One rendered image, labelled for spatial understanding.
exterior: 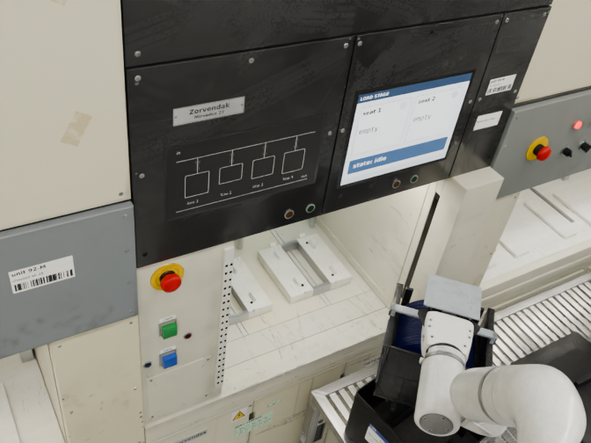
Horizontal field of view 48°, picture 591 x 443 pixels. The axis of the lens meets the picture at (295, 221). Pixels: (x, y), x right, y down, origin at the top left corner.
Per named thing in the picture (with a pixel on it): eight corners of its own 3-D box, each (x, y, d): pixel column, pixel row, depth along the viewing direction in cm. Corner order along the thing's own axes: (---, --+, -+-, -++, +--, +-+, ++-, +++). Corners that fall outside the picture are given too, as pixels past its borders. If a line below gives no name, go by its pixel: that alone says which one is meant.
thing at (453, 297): (362, 403, 156) (390, 315, 136) (376, 340, 172) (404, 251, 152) (464, 433, 153) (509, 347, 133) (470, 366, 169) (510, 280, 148)
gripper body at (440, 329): (414, 365, 134) (420, 325, 143) (463, 379, 133) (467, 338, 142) (423, 341, 130) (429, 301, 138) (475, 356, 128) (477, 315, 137)
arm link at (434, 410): (477, 369, 127) (435, 348, 127) (473, 426, 117) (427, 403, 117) (454, 390, 133) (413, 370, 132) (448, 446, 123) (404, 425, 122)
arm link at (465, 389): (582, 401, 102) (492, 396, 131) (492, 355, 101) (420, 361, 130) (565, 457, 99) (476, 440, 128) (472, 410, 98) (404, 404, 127)
